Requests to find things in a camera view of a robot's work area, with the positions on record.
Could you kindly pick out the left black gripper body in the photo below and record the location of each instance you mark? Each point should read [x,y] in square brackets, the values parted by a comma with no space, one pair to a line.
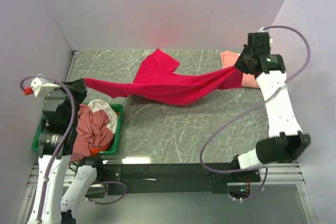
[67,93]

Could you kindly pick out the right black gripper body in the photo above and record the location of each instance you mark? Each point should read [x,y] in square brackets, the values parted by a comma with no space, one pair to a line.
[242,63]

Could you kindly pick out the magenta red t shirt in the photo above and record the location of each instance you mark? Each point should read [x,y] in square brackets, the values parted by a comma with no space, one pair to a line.
[156,80]

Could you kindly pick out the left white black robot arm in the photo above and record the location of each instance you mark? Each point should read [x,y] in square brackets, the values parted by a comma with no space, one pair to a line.
[58,134]

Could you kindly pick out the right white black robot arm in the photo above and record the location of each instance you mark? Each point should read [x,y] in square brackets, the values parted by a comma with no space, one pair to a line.
[286,140]

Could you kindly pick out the white crumpled shirt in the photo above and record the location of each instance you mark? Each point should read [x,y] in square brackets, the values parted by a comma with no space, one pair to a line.
[96,105]

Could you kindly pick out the dusty pink crumpled shirt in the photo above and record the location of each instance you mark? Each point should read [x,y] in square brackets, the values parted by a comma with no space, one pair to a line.
[91,132]

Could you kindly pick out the orange garment in basket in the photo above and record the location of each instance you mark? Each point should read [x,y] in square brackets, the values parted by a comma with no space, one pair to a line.
[95,150]

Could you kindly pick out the green plastic laundry basket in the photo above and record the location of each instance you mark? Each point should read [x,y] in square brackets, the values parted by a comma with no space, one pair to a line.
[113,145]

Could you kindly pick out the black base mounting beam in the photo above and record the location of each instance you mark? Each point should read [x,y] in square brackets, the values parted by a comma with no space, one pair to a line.
[172,178]

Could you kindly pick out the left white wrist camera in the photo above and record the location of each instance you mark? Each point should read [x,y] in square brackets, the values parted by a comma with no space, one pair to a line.
[40,87]

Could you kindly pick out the aluminium extrusion rail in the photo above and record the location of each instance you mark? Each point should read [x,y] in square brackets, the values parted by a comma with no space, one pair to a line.
[278,174]

